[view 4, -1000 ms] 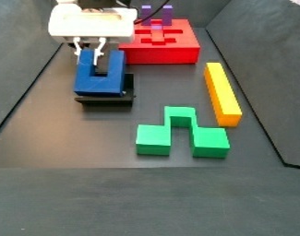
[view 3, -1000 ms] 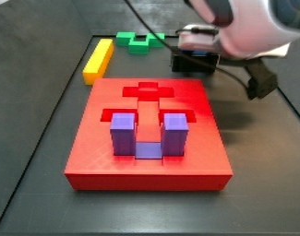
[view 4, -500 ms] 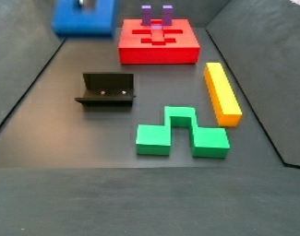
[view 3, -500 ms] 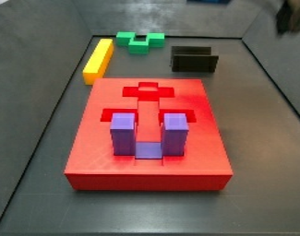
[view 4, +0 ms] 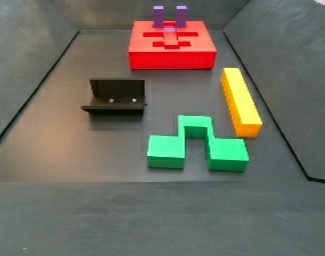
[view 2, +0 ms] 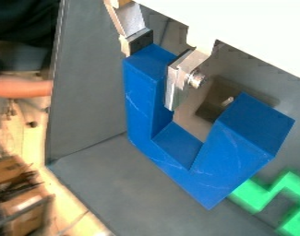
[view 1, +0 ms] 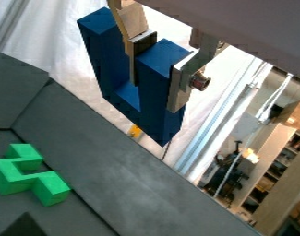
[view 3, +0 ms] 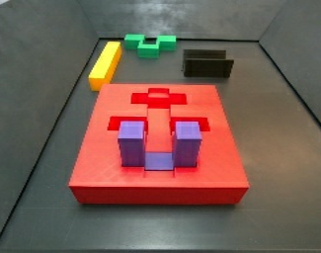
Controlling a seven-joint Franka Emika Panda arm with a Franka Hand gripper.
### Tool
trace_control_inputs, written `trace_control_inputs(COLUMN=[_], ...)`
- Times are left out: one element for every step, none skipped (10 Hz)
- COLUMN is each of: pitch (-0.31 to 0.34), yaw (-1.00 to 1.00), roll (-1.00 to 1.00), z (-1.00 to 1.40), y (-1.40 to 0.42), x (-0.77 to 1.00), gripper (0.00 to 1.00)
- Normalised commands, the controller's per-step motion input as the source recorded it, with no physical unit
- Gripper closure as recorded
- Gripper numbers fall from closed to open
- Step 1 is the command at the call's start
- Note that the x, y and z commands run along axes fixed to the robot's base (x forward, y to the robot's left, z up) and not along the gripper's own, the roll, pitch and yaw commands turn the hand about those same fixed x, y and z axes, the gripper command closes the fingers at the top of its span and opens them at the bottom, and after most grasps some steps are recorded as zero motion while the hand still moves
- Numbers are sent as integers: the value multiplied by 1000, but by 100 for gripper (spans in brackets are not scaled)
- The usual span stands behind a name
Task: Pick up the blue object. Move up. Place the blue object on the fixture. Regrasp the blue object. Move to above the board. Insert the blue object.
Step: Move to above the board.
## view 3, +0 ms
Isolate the black angle fixture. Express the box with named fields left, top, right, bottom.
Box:
left=182, top=49, right=234, bottom=78

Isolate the purple U-shaped block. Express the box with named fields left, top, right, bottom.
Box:
left=118, top=121, right=202, bottom=171

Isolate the yellow long bar block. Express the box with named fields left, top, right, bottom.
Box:
left=87, top=42, right=122, bottom=91

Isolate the red puzzle base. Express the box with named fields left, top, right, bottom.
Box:
left=69, top=84, right=250, bottom=205

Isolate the green zigzag block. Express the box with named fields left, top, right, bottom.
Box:
left=125, top=34, right=177, bottom=58

